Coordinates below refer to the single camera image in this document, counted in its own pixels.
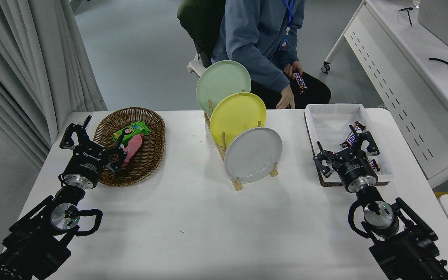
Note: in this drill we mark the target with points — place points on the person's right hand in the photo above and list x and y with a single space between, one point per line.
286 99

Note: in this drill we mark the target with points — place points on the pale green plate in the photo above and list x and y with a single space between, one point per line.
220 81

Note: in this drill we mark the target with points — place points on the black glasses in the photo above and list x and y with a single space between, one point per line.
407 12

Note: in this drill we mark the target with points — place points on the yellow plate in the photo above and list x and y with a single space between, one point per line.
235 114

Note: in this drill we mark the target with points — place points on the person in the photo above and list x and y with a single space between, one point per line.
251 35

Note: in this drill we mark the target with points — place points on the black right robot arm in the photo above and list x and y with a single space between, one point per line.
403 249

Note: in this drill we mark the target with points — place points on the grey plate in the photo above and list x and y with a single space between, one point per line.
253 155

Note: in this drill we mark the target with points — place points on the white desk with casters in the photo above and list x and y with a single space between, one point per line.
414 85

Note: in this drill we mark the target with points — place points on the pink snack packet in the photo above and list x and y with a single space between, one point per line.
134 146

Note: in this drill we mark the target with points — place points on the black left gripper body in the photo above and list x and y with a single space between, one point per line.
87 161

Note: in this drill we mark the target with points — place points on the grey laptop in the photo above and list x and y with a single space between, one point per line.
443 21

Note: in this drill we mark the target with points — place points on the green snack packet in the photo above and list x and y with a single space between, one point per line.
130 130

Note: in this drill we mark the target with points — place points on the white lined tray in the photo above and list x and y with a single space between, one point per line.
331 124

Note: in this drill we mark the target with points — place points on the brown snickers bar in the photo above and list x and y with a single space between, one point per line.
300 81
374 165
349 139

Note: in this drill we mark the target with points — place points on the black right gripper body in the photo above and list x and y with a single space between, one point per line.
356 167

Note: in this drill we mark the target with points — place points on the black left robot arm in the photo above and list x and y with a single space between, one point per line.
33 245

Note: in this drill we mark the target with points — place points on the white curtain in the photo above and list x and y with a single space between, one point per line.
21 58

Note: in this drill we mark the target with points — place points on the person's left hand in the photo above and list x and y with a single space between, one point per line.
291 69

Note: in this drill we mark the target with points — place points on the wooden plate rack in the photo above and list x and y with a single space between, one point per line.
237 183

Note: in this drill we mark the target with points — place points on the brown wicker basket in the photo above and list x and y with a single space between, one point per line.
152 147

